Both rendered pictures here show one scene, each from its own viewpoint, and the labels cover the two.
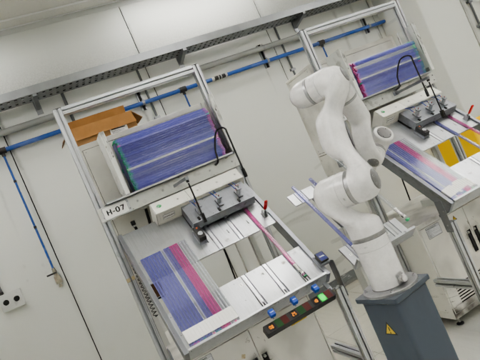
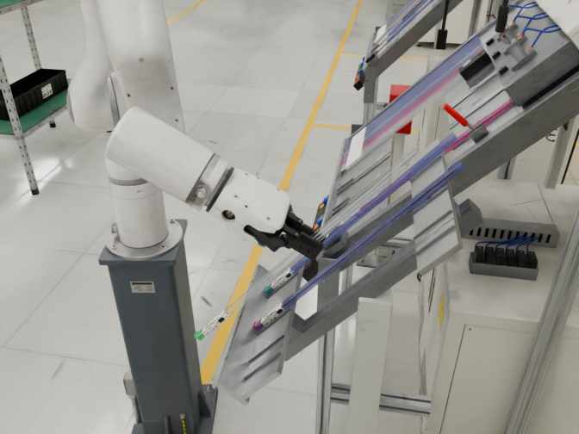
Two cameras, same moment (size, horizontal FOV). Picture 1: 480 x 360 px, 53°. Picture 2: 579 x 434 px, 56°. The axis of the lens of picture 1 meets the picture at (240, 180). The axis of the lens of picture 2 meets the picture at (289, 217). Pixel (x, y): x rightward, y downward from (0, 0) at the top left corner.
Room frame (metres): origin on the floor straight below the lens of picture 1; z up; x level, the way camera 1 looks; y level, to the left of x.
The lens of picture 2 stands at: (2.54, -1.09, 1.48)
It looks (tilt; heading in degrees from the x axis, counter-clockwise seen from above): 32 degrees down; 122
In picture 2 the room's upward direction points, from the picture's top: straight up
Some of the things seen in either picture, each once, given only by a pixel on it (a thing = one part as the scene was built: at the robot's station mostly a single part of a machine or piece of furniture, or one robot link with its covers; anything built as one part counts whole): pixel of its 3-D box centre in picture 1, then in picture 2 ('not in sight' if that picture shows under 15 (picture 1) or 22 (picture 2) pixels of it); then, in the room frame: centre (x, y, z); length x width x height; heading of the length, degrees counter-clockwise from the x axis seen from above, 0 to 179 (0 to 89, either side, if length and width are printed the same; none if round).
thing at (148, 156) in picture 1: (170, 149); not in sight; (2.43, 0.26, 1.52); 0.51 x 0.13 x 0.27; 111
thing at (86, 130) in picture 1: (120, 118); not in sight; (2.67, 0.47, 1.82); 0.68 x 0.30 x 0.20; 111
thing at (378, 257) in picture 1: (379, 261); (140, 207); (1.63, -0.32, 0.79); 0.19 x 0.19 x 0.18
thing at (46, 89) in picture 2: not in sight; (28, 92); (-0.37, 0.69, 0.41); 0.57 x 0.17 x 0.11; 111
